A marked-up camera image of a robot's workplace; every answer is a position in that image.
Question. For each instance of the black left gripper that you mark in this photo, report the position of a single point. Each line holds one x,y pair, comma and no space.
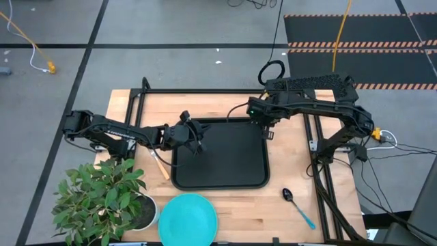
181,135

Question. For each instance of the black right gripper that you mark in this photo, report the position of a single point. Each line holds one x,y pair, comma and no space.
261,109

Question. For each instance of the black plastic tray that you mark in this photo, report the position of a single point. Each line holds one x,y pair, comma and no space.
232,160

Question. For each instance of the turquoise round plate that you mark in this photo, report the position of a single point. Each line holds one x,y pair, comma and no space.
187,222

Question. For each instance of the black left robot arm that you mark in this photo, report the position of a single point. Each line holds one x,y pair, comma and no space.
119,131

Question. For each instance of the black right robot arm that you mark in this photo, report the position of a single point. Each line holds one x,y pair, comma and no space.
324,106

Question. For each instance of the black perforated computer case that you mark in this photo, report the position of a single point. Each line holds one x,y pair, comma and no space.
307,82

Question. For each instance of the white plant pot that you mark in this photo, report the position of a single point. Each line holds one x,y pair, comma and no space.
146,215

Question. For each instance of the black power adapter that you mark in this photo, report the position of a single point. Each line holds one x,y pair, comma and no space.
361,153

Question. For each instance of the yellow plug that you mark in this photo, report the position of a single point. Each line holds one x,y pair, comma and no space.
376,133

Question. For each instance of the green leafy plant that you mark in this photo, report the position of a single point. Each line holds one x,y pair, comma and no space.
99,201

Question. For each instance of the black hazard-striped floor mat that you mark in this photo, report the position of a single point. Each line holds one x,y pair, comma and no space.
375,30

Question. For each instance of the dark grey equipment panel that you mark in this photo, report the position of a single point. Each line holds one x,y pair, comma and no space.
425,212

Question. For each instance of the small grey floor object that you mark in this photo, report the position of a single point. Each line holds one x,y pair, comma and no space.
4,71

